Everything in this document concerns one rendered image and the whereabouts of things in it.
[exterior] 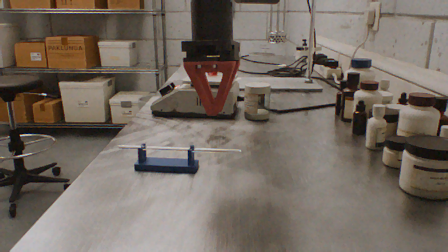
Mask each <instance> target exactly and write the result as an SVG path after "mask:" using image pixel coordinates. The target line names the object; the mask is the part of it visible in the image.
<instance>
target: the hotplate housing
mask: <svg viewBox="0 0 448 252"><path fill-rule="evenodd" d="M210 88H211V91H212V94H213V96H214V99H215V98H216V95H217V91H218V88H219V85H210ZM244 100H245V97H242V96H239V82H237V80H235V81H234V82H233V84H232V86H231V89H230V91H229V94H228V96H227V99H226V102H225V104H224V108H223V110H222V112H218V115H207V113H206V111H205V109H204V106H203V104H202V103H201V101H200V99H199V96H198V94H197V92H196V90H195V88H194V86H193V84H182V85H181V86H180V87H179V88H178V89H176V90H174V91H173V92H171V93H169V94H168V95H165V96H163V97H162V98H160V99H158V100H156V101H154V102H152V105H151V110H152V115H182V116H198V117H223V118H226V117H229V118H231V117H232V116H233V114H234V112H235V110H236V108H237V104H238V102H239V101H244Z"/></svg>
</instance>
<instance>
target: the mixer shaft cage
mask: <svg viewBox="0 0 448 252"><path fill-rule="evenodd" d="M285 11H286V0H284V8H283V30H282V32H281V31H280V30H279V18H280V1H279V3H278V4H277V30H275V31H272V30H271V28H272V18H273V5H270V24H269V32H267V35H268V40H267V42H268V43H287V42H286V40H287V35H288V32H285Z"/></svg>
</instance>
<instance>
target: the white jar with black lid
mask: <svg viewBox="0 0 448 252"><path fill-rule="evenodd" d="M399 180H400V181H399V185H400V187H401V188H402V190H404V191H405V192H407V193H409V194H412V195H414V196H415V197H418V198H422V199H428V200H445V199H448V138H444V137H441V136H437V135H410V136H408V137H406V140H405V150H404V152H403V161H402V166H401V176H399Z"/></svg>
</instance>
